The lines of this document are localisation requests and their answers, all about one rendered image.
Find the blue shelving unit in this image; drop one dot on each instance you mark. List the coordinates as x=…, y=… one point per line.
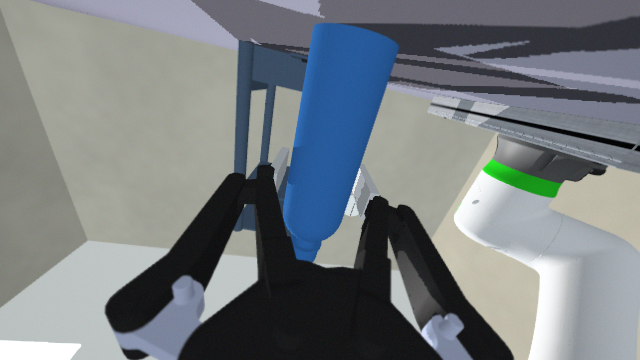
x=261, y=68

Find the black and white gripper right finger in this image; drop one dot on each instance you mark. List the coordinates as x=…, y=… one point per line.
x=446, y=319

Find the blue bottle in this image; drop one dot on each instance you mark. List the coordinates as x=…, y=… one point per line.
x=347, y=73

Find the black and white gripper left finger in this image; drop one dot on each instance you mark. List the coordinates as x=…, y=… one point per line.
x=156, y=312

